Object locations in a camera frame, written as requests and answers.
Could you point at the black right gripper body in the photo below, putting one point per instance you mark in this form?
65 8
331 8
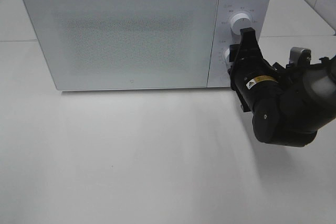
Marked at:
255 83

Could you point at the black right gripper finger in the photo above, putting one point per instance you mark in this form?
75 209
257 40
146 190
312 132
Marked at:
233 50
248 47

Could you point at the upper white power knob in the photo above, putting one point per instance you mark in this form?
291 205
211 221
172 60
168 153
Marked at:
240 21

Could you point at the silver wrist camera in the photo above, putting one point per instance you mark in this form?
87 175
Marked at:
300 57

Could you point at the white timer knob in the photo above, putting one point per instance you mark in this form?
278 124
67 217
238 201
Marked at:
226 56

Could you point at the white microwave door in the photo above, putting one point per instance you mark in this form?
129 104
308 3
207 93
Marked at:
125 44

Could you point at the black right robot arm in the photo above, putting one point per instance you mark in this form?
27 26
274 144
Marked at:
289 103

